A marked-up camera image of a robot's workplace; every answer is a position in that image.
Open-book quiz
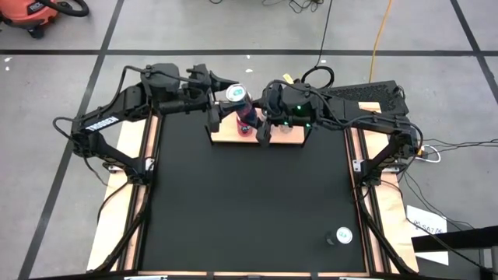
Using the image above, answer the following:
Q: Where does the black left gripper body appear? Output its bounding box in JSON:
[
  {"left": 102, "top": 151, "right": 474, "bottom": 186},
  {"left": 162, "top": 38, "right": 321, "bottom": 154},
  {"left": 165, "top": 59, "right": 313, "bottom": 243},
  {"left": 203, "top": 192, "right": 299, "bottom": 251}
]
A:
[{"left": 178, "top": 64, "right": 223, "bottom": 133}]

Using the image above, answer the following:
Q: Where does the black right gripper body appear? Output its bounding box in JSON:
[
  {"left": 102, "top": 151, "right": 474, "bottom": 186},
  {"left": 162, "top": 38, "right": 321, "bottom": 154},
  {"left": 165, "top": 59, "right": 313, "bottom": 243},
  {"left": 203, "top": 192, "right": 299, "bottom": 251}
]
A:
[{"left": 257, "top": 82, "right": 285, "bottom": 147}]

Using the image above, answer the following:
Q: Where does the dark blue beverage can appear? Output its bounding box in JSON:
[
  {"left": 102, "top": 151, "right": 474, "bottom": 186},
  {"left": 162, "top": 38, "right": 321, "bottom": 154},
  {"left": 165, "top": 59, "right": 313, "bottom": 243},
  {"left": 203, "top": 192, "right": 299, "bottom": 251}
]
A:
[
  {"left": 225, "top": 83, "right": 262, "bottom": 129},
  {"left": 325, "top": 226, "right": 354, "bottom": 247}
]

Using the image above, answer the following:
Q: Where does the red beverage can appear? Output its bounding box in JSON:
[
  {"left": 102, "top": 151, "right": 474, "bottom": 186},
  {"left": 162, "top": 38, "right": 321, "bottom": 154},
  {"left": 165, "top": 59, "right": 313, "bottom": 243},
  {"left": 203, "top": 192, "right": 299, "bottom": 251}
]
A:
[{"left": 236, "top": 116, "right": 254, "bottom": 137}]

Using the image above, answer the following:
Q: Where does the wooden tray board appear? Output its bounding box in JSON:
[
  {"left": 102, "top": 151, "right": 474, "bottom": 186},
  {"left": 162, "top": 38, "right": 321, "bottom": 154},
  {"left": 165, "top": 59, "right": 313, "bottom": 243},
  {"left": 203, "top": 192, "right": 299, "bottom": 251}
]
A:
[{"left": 205, "top": 108, "right": 314, "bottom": 147}]

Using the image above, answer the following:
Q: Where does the black table mat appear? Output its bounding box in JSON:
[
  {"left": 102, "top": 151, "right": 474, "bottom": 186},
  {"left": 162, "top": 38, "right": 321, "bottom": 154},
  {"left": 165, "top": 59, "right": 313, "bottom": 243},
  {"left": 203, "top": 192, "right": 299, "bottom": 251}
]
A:
[{"left": 139, "top": 107, "right": 367, "bottom": 274}]

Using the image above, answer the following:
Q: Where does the black computer tower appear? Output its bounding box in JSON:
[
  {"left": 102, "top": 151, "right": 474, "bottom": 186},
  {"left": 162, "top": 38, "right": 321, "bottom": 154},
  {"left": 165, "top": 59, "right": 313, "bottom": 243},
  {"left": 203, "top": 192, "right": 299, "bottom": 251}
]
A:
[{"left": 326, "top": 80, "right": 409, "bottom": 117}]

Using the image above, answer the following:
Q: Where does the orange shop vacuum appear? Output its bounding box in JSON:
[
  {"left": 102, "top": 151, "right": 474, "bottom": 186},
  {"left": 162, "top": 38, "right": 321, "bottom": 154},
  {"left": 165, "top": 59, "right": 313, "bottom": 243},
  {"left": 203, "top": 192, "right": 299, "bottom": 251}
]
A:
[{"left": 0, "top": 0, "right": 59, "bottom": 39}]

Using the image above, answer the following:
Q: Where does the white paper sign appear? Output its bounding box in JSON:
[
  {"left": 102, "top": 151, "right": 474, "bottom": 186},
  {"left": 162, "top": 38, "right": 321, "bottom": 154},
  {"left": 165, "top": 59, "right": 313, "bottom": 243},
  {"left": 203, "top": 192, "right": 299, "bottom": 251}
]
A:
[{"left": 405, "top": 205, "right": 449, "bottom": 266}]

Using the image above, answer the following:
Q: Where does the black metal beam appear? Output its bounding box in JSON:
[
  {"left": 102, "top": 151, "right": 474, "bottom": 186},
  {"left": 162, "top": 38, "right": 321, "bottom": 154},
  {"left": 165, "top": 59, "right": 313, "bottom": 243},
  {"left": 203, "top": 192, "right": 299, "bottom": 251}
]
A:
[{"left": 411, "top": 224, "right": 498, "bottom": 254}]

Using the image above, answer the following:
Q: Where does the black floor cable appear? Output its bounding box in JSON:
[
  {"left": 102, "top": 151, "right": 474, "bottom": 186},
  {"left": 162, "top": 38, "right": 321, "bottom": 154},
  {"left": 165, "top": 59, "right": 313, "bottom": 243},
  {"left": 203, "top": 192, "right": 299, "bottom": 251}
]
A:
[{"left": 300, "top": 0, "right": 335, "bottom": 93}]

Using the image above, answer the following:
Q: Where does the yellow extension cable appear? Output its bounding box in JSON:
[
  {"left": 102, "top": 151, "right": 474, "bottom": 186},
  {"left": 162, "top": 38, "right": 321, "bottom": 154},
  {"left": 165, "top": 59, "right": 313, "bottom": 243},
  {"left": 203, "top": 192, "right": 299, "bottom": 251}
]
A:
[{"left": 367, "top": 0, "right": 396, "bottom": 83}]

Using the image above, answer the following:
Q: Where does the black vacuum hose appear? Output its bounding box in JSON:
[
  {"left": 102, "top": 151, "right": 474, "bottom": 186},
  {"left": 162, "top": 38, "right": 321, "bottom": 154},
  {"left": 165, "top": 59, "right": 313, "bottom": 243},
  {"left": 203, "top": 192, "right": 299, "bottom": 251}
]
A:
[{"left": 38, "top": 0, "right": 90, "bottom": 18}]

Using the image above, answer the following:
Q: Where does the black aluminium table frame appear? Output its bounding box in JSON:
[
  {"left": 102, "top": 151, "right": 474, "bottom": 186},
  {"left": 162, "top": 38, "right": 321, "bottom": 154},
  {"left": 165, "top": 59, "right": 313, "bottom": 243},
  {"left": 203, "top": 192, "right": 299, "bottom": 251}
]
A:
[{"left": 87, "top": 87, "right": 419, "bottom": 280}]

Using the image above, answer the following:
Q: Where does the white cable loop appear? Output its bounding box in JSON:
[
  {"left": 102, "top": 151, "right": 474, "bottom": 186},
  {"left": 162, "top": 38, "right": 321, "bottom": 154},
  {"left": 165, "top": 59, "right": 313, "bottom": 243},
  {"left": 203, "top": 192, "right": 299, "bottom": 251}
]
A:
[{"left": 419, "top": 144, "right": 443, "bottom": 163}]

